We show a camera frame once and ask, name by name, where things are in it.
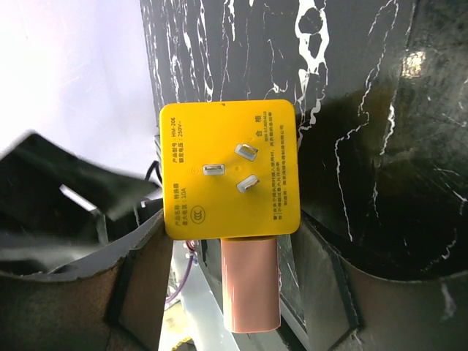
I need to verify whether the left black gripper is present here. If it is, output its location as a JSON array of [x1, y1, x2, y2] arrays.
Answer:
[[1, 132, 161, 271]]

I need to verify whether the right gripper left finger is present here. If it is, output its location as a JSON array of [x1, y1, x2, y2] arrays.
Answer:
[[1, 211, 173, 350]]

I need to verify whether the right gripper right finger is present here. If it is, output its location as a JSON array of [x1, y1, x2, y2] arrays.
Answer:
[[292, 214, 467, 350]]

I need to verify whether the pink plug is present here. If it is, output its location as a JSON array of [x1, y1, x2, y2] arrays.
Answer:
[[221, 236, 281, 333]]

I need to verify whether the yellow cube socket adapter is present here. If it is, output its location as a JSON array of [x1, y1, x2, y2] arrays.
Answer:
[[159, 99, 301, 241]]

